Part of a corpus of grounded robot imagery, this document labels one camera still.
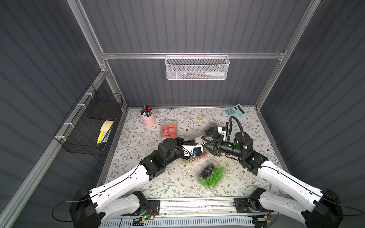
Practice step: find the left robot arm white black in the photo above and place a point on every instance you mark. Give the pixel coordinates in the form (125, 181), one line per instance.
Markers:
(119, 197)

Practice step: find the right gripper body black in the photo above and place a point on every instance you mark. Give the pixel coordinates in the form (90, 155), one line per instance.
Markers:
(216, 145)

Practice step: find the clear box mixed grapes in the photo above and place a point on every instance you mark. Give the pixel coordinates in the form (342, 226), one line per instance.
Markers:
(195, 158)

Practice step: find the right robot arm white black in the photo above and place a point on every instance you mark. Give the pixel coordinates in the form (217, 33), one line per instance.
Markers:
(309, 205)

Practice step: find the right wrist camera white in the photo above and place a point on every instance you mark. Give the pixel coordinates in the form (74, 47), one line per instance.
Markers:
(222, 131)

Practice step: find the white sticker sheet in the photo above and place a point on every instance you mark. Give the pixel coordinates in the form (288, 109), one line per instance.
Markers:
(191, 144)

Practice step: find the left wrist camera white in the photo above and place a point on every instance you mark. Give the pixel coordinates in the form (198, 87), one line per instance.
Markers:
(197, 151)

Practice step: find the teal calculator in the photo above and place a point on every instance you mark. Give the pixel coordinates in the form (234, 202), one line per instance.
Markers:
(237, 111)

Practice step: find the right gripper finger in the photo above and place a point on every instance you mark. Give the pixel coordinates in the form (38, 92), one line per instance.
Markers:
(208, 148)
(207, 137)

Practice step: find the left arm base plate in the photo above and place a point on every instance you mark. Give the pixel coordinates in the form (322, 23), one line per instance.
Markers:
(152, 208)

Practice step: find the clear box blueberries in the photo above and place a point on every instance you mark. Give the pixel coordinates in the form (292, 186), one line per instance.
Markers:
(211, 128)

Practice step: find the black wire wall basket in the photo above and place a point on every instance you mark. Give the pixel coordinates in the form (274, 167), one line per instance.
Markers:
(81, 128)

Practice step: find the yellow sticky notes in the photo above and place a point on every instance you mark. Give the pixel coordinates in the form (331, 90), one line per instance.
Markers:
(107, 125)

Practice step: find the clear box green black grapes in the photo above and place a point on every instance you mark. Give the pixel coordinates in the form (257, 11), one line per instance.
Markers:
(210, 175)

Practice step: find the pink pen cup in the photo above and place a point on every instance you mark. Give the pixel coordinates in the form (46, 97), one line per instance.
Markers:
(148, 116)

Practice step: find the clear box red fruit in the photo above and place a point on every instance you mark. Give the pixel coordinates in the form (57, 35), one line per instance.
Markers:
(169, 129)

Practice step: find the white wire mesh basket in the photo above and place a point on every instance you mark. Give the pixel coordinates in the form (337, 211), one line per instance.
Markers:
(197, 67)

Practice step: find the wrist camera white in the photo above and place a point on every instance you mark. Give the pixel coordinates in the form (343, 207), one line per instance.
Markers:
(222, 131)
(197, 151)

